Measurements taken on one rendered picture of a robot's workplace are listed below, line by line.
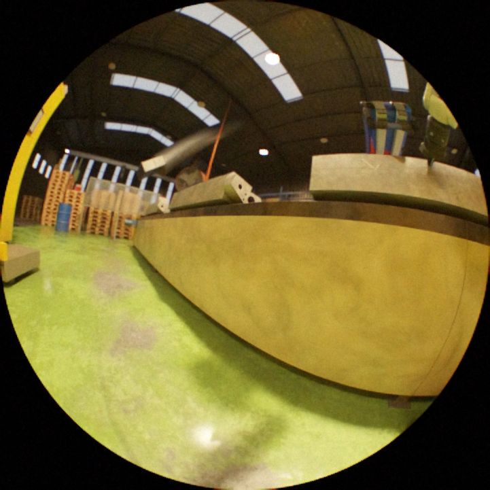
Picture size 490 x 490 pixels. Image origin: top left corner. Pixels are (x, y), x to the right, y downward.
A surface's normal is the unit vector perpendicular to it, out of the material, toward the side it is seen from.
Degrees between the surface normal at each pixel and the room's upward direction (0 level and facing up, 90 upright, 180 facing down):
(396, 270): 90
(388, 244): 90
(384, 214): 90
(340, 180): 80
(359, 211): 90
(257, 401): 0
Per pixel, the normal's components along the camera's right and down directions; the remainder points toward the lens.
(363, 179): -0.61, -0.28
